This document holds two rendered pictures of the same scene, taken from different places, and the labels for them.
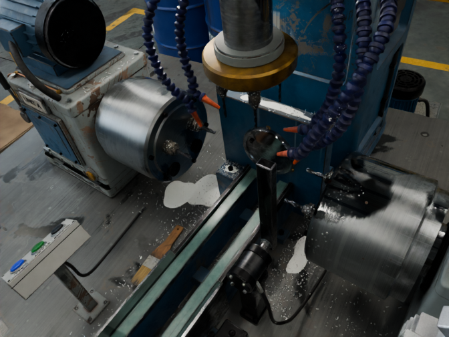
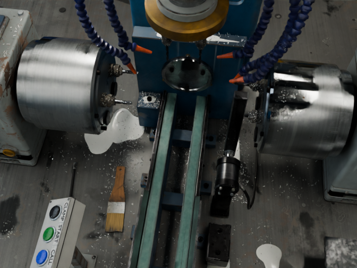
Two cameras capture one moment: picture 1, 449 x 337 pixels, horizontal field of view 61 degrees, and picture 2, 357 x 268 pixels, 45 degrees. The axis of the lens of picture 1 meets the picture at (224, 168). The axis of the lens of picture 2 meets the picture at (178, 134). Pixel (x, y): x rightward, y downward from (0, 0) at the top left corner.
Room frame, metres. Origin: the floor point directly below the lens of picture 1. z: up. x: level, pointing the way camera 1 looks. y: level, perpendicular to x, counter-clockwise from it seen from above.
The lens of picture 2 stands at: (0.06, 0.34, 1.98)
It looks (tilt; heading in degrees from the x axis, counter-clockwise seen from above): 59 degrees down; 326
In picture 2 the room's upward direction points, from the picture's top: straight up
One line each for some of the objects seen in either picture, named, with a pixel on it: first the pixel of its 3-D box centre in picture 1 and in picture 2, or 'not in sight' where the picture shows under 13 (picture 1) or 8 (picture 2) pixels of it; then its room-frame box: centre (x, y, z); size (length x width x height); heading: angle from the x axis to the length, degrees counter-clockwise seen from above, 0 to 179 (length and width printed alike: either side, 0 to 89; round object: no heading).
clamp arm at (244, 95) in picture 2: (267, 209); (234, 127); (0.43, -0.07, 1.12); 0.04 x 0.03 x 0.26; 138
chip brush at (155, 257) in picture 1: (160, 255); (117, 198); (0.56, 0.21, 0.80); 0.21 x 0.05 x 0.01; 144
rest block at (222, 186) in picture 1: (232, 180); (150, 109); (0.74, -0.02, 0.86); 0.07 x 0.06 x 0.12; 48
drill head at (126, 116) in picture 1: (140, 122); (53, 83); (0.85, 0.21, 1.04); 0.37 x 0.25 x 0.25; 48
